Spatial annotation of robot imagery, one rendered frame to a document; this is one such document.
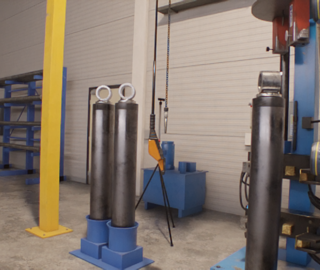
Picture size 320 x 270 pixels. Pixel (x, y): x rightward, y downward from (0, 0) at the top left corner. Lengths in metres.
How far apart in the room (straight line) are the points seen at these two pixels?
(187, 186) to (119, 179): 1.91
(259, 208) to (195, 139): 3.28
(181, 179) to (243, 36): 2.34
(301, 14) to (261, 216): 1.39
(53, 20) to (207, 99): 2.61
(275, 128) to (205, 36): 3.54
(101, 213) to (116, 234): 0.32
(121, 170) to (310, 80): 1.80
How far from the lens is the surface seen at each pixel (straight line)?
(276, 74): 2.17
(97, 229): 3.18
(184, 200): 4.61
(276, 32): 2.79
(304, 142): 2.91
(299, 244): 2.48
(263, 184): 2.11
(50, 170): 3.87
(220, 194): 5.12
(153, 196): 4.95
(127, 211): 2.92
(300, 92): 2.94
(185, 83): 5.48
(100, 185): 3.10
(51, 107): 3.84
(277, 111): 2.11
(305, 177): 2.37
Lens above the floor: 1.24
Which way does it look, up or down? 1 degrees down
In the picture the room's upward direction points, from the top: 2 degrees clockwise
